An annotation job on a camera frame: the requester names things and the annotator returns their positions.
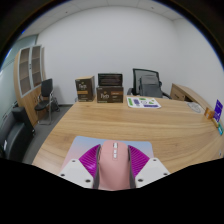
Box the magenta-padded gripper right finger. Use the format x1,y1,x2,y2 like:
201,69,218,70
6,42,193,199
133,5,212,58
127,144,172,189

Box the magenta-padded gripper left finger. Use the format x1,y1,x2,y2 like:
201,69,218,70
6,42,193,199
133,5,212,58
58,143,102,190

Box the pink computer mouse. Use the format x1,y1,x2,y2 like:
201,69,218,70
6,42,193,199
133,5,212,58
98,140,131,192

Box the pink and blue mouse pad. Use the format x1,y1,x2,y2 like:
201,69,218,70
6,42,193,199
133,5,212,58
59,135,155,174

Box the white printed leaflet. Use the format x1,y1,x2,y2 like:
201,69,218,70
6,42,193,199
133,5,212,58
126,96,162,110

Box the wide brown cardboard box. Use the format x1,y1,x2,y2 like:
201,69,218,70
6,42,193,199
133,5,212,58
96,85,125,104

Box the tall brown cardboard box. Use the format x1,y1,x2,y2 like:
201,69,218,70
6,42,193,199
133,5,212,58
74,75,97,103

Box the round white disc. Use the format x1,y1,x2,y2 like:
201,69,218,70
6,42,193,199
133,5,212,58
186,101,204,114

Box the black mesh office chair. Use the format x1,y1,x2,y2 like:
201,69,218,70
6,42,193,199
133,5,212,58
126,68,172,100

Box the black leather sofa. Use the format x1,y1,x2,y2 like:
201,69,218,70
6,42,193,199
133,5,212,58
0,106,36,163

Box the black visitor chair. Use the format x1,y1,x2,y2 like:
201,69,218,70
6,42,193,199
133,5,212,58
34,78,61,126

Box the orange wooden box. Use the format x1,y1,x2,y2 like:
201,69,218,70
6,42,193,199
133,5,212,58
204,107,216,120

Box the dark flat cardboard box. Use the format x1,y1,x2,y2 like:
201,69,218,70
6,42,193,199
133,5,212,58
97,72,124,88

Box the purple sign stand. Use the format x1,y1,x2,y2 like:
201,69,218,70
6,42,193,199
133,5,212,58
213,99,224,124

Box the wooden shelf cabinet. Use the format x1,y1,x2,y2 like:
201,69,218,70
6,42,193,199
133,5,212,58
13,44,47,127

